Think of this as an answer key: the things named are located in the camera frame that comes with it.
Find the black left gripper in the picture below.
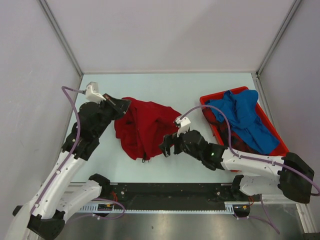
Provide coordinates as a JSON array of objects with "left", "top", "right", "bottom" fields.
[{"left": 93, "top": 93, "right": 131, "bottom": 138}]

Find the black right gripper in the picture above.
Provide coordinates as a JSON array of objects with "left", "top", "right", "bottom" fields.
[{"left": 158, "top": 126, "right": 202, "bottom": 161}]

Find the red pleated skirt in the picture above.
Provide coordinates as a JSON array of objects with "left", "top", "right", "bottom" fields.
[{"left": 114, "top": 97, "right": 181, "bottom": 161}]

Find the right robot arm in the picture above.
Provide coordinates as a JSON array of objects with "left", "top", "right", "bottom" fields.
[{"left": 159, "top": 130, "right": 314, "bottom": 204}]

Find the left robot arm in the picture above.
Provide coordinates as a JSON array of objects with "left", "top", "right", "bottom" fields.
[{"left": 5, "top": 94, "right": 131, "bottom": 240}]

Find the red black plaid skirt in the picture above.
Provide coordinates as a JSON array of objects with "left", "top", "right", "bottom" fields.
[{"left": 202, "top": 107, "right": 259, "bottom": 154}]

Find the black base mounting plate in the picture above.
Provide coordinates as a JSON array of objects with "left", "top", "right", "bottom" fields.
[{"left": 99, "top": 182, "right": 251, "bottom": 211}]

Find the blue skirt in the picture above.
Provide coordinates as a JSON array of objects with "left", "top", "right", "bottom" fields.
[{"left": 206, "top": 89, "right": 280, "bottom": 155}]

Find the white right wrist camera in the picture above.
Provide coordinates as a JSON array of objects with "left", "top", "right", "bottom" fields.
[{"left": 174, "top": 116, "right": 191, "bottom": 137}]

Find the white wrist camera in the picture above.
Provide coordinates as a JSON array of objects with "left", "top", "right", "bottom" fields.
[
  {"left": 85, "top": 81, "right": 105, "bottom": 104},
  {"left": 174, "top": 116, "right": 191, "bottom": 137}
]

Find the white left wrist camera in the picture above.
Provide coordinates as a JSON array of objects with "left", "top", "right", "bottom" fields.
[{"left": 85, "top": 81, "right": 105, "bottom": 104}]

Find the aluminium frame rail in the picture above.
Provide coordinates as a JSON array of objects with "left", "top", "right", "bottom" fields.
[{"left": 260, "top": 194, "right": 320, "bottom": 233}]

